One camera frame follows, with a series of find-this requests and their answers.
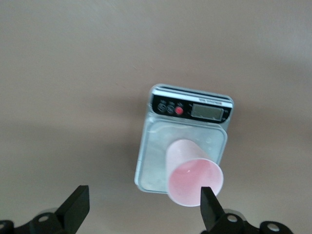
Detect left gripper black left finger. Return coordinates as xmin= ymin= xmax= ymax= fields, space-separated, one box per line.
xmin=0 ymin=185 xmax=90 ymax=234

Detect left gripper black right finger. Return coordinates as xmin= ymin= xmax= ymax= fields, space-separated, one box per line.
xmin=199 ymin=187 xmax=293 ymax=234

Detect pink plastic cup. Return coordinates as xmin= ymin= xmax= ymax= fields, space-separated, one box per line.
xmin=166 ymin=138 xmax=224 ymax=208

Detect silver digital kitchen scale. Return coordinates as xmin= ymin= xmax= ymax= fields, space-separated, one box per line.
xmin=134 ymin=83 xmax=235 ymax=195

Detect brown table cover mat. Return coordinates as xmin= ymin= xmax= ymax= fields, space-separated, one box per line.
xmin=0 ymin=0 xmax=312 ymax=234

